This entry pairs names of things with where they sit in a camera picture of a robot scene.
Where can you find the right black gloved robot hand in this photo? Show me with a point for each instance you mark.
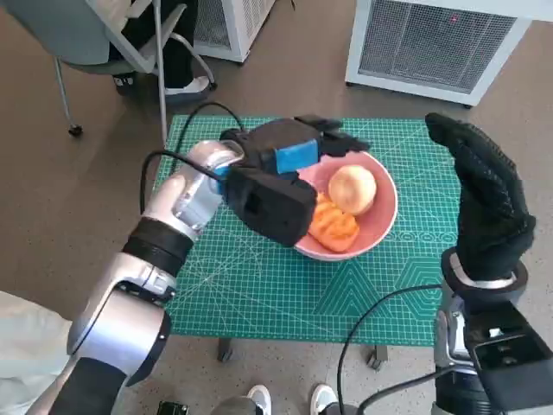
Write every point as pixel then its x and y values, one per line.
pixel 492 216

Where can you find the left bare black robot hand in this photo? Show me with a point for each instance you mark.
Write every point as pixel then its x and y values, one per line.
pixel 294 147

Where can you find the round toy bread bun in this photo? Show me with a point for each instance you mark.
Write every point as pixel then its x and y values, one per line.
pixel 352 190

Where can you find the long toy bread loaf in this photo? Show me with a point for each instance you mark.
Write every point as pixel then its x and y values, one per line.
pixel 334 227

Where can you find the pink bowl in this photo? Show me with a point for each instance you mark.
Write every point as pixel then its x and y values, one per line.
pixel 384 203

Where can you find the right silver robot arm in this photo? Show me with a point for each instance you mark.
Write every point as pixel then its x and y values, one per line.
pixel 449 337

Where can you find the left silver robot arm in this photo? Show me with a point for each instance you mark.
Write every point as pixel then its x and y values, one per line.
pixel 116 320

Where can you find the small white mesh cabinet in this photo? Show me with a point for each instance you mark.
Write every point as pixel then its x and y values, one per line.
pixel 237 26

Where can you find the person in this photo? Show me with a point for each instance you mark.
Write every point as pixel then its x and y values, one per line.
pixel 177 56

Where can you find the green cutting mat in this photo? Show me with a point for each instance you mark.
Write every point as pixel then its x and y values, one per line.
pixel 259 294

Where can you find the large white mesh cabinet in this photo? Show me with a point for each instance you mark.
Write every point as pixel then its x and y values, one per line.
pixel 432 43

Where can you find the grey table leg caster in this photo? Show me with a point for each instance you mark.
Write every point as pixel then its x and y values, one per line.
pixel 225 350
pixel 376 359

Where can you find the grey chair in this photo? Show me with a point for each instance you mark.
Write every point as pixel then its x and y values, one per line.
pixel 65 30

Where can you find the small black device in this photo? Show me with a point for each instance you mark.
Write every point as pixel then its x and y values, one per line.
pixel 173 408

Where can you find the white fabric cover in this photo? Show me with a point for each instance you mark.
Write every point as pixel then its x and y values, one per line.
pixel 26 346

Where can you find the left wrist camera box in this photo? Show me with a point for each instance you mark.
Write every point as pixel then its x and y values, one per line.
pixel 272 207

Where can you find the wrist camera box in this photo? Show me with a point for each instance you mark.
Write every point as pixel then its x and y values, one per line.
pixel 514 363
pixel 272 207

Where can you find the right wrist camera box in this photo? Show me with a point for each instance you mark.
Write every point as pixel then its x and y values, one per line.
pixel 514 363

